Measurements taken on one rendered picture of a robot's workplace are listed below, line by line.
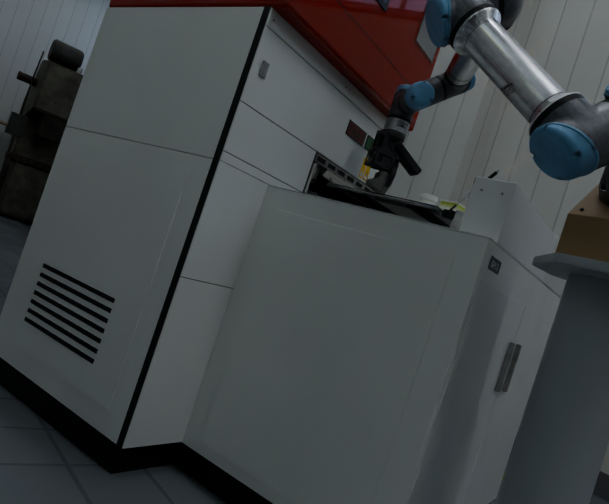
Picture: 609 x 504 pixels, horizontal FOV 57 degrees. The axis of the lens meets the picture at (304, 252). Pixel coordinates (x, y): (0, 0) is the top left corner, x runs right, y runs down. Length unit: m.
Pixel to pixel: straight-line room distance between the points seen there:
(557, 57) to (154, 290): 3.34
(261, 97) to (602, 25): 3.03
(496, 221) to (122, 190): 0.98
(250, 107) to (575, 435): 1.03
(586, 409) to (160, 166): 1.13
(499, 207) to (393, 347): 0.39
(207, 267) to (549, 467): 0.88
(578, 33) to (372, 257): 3.14
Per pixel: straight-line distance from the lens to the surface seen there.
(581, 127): 1.13
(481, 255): 1.23
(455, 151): 4.00
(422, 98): 1.67
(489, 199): 1.32
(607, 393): 1.23
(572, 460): 1.24
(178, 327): 1.44
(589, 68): 4.06
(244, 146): 1.45
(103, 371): 1.55
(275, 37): 1.51
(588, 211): 1.28
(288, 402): 1.40
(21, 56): 10.83
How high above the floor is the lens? 0.64
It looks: 1 degrees up
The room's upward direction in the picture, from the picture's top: 18 degrees clockwise
